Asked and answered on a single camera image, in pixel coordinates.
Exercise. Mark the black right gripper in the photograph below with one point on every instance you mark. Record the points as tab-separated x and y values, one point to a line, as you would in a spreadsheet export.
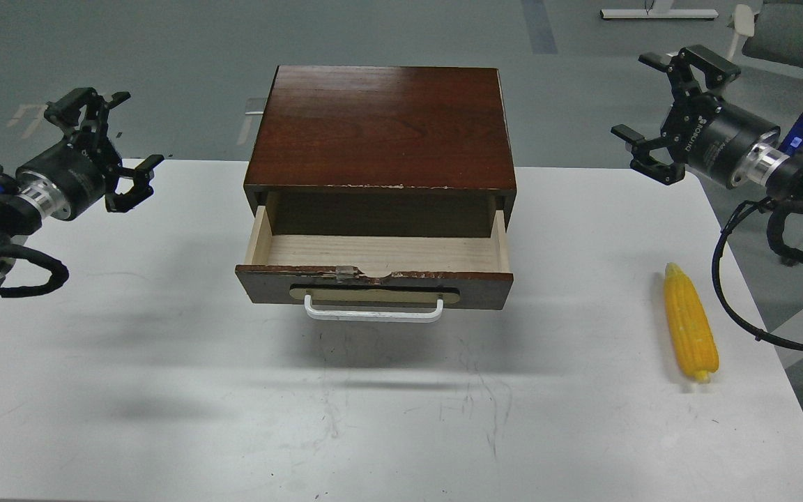
702	131

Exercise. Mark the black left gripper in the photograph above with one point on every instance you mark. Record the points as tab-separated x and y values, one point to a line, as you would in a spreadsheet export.
72	175

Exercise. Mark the yellow corn cob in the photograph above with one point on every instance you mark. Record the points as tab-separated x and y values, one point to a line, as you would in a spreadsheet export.
691	336

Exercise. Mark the wooden drawer with white handle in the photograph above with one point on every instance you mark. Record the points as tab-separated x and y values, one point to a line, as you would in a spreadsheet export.
358	277

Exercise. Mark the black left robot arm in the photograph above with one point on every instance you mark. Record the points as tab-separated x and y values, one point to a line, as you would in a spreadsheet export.
27	272

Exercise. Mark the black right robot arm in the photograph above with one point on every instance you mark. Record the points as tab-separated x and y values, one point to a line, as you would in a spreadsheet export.
784	191

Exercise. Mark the dark wooden drawer cabinet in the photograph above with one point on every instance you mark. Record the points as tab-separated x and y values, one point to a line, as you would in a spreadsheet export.
410	130

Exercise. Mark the grey office chair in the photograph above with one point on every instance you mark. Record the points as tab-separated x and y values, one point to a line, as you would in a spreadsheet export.
773	32

